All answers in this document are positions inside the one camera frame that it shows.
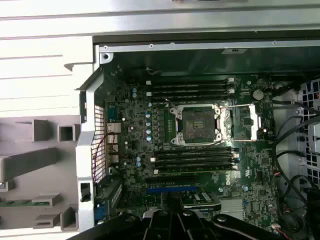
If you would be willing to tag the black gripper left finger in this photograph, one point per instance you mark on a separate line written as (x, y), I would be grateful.
(157, 225)

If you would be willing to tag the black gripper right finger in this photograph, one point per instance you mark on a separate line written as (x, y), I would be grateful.
(192, 225)

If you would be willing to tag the thin metal locking lever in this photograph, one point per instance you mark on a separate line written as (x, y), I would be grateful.
(207, 146)
(169, 102)

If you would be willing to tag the metal socket cover frame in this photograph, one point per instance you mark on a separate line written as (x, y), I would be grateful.
(255, 120)

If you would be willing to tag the CPU socket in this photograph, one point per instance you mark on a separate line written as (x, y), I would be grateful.
(197, 122)

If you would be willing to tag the blue expansion slot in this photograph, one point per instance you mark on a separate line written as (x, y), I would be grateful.
(157, 190)

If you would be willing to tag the silver finned heat sink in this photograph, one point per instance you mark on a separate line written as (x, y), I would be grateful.
(232, 208)

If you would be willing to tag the black expansion slot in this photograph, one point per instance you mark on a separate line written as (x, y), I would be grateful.
(170, 180)

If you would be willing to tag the black RAM slot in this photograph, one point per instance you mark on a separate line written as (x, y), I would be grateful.
(195, 161)
(187, 81)
(187, 91)
(187, 97)
(187, 86)
(195, 150)
(195, 168)
(195, 155)

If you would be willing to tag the green motherboard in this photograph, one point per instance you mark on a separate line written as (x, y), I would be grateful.
(250, 160)

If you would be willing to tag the teal serial port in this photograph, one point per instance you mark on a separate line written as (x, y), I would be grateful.
(115, 112)

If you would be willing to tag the green RAM stick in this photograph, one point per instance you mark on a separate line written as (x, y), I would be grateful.
(15, 203)

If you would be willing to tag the round coin battery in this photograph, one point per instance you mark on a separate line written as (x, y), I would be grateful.
(258, 94)

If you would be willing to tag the metal disk bay cage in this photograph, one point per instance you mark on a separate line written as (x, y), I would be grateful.
(313, 130)

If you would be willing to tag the grey parts rack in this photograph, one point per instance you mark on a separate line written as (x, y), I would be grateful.
(25, 140)

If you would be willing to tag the black open PC case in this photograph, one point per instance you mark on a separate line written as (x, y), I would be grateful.
(225, 47)

